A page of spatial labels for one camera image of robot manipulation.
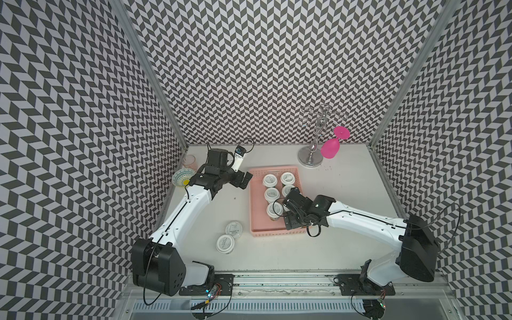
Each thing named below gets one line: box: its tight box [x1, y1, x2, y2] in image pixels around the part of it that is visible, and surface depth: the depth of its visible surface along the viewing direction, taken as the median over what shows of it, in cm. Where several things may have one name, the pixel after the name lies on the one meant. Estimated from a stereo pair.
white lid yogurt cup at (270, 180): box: [262, 173, 278, 188], surface depth 96 cm
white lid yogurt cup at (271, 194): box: [264, 187, 281, 204], surface depth 92 cm
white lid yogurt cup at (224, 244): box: [216, 234, 235, 255], surface depth 77 cm
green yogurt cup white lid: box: [280, 172, 296, 186], surface depth 97 cm
